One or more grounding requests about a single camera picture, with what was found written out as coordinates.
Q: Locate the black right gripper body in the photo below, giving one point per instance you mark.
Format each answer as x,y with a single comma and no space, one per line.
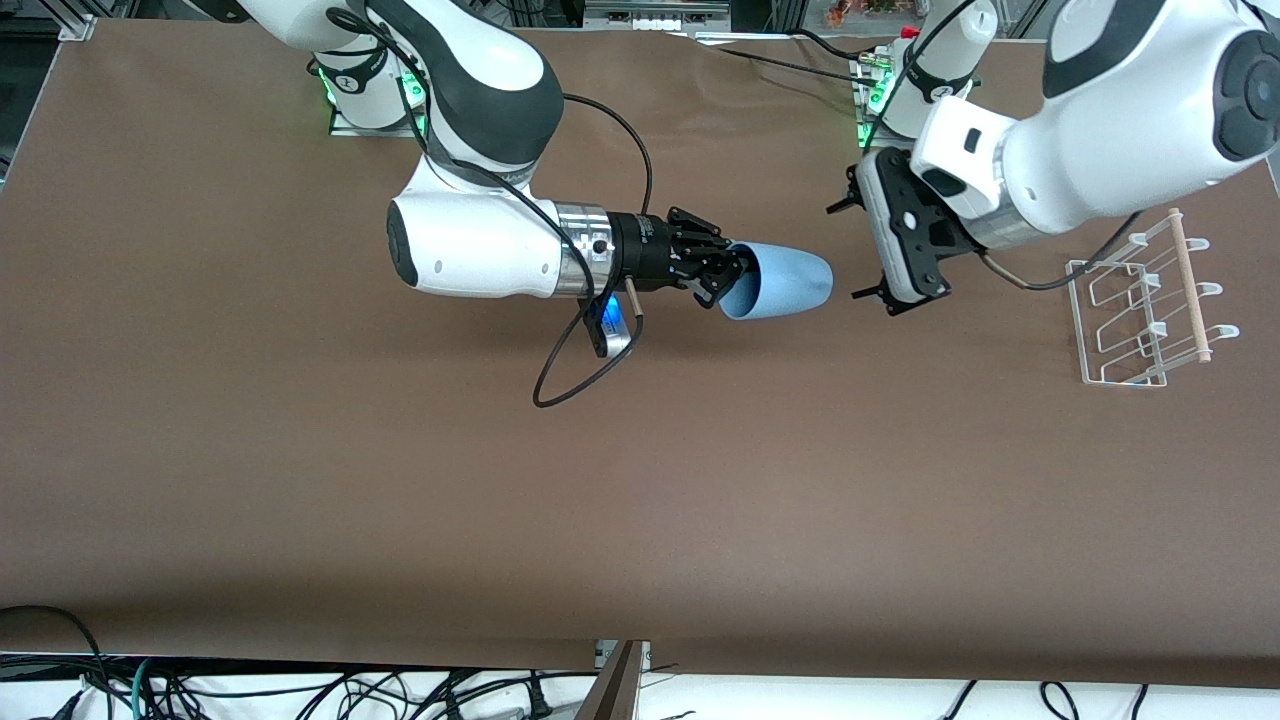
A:
643,253

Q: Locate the light blue plastic cup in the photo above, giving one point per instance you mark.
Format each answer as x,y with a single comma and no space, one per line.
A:
790,282

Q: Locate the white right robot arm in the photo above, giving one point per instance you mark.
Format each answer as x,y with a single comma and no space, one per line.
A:
470,240

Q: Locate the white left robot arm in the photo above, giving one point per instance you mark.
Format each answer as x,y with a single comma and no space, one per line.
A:
1100,150

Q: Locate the brown table support bar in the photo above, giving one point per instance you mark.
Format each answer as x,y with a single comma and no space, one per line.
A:
612,690

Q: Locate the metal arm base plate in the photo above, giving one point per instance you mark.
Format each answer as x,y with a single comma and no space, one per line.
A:
345,127
867,125

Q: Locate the small metal table bracket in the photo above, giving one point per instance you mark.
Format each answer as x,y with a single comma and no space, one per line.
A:
645,655

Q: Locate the aluminium frame corner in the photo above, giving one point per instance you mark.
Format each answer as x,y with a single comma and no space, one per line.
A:
78,25

